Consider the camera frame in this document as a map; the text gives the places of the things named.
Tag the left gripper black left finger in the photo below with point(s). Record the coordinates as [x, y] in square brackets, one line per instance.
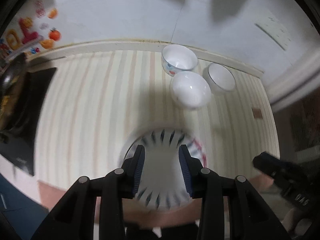
[74, 214]

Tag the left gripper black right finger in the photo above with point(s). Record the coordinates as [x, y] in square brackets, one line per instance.
[250, 217]

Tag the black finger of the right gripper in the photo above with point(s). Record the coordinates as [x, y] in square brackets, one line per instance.
[272, 166]

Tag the white bowl dark rim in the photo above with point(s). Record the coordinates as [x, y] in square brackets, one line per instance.
[219, 78]

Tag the white plate blue-grey rim stripes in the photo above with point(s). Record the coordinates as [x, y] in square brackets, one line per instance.
[161, 184]

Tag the plain white bowl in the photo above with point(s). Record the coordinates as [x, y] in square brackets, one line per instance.
[190, 90]

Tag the white bowl red blue dots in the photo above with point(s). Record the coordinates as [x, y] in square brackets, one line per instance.
[177, 58]

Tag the white gloved hand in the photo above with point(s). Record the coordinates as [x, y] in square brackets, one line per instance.
[295, 223]

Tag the brown label patch on mat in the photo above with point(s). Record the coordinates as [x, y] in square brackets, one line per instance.
[257, 113]

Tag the black induction cooktop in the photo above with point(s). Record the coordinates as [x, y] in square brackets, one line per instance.
[18, 140]

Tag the striped table mat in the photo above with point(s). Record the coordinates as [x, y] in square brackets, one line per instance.
[100, 100]

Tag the black frying pan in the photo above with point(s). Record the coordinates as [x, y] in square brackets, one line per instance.
[12, 80]

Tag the colourful fruit wall sticker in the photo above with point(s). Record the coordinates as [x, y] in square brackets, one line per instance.
[33, 29]

